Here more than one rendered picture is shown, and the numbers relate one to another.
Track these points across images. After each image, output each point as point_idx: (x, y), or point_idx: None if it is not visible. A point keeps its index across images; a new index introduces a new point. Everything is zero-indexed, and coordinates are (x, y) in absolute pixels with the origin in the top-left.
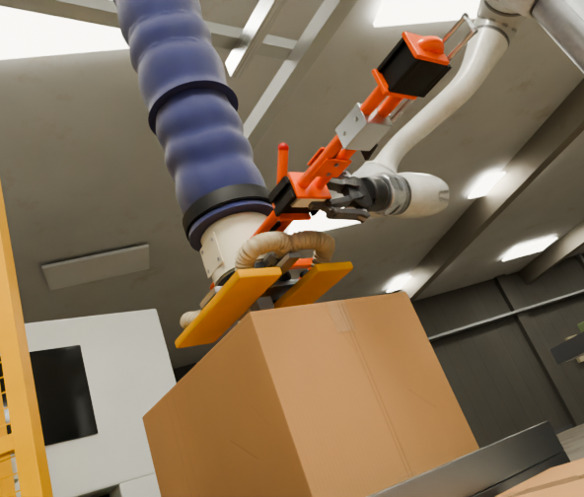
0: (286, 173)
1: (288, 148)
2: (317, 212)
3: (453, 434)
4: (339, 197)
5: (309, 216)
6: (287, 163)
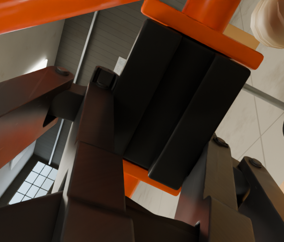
0: (65, 16)
1: None
2: (232, 101)
3: None
4: (176, 213)
5: (244, 66)
6: (30, 22)
